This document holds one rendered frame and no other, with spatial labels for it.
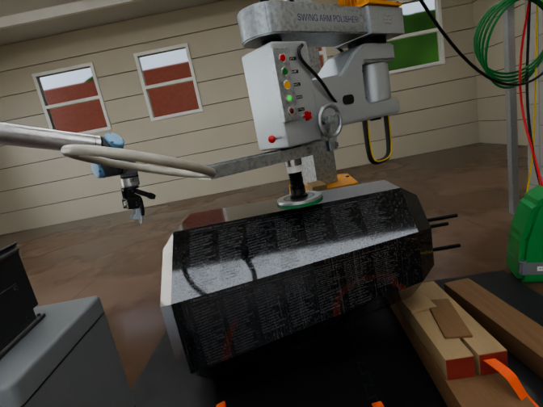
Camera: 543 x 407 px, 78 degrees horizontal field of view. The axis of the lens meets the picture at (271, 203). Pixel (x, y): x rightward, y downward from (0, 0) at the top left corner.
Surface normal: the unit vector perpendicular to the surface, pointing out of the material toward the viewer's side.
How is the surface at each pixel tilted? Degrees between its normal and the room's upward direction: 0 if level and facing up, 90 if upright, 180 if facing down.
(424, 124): 90
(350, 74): 90
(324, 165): 90
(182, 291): 45
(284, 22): 90
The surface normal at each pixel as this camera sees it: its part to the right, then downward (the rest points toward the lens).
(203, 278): -0.11, -0.53
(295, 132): 0.60, 0.07
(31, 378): 0.98, -0.19
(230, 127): 0.03, 0.22
